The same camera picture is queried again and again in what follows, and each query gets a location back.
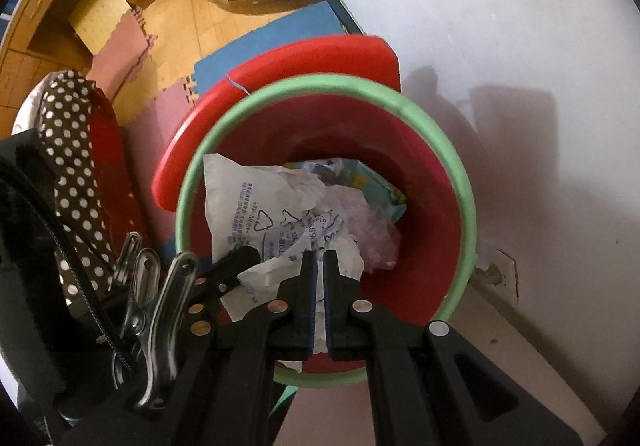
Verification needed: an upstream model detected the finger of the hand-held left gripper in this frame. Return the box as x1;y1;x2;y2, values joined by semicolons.
191;246;262;323

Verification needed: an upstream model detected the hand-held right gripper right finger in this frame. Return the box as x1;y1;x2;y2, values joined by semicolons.
323;250;583;446

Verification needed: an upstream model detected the white wall socket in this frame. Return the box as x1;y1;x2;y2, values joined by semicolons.
472;246;521;304

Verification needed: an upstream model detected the white plastic packet blue print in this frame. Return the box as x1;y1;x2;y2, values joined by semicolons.
202;153;366;327

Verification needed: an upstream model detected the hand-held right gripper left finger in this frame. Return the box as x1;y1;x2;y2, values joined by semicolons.
150;251;318;446

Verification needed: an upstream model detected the metal spring clip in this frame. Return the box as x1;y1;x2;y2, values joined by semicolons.
114;251;199;409
111;232;162;342

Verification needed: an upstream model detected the red bin green rim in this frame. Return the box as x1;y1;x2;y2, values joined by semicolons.
175;75;478;389

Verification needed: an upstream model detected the wooden drawer unit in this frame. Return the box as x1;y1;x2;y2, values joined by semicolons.
0;0;133;97

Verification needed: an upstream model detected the red bin lid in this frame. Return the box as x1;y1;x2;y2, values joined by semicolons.
152;36;401;212

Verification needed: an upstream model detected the colourful foam puzzle mat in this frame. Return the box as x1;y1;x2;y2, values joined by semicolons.
65;0;366;252

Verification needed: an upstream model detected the brown polka dot bag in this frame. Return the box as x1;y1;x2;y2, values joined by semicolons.
12;71;151;307

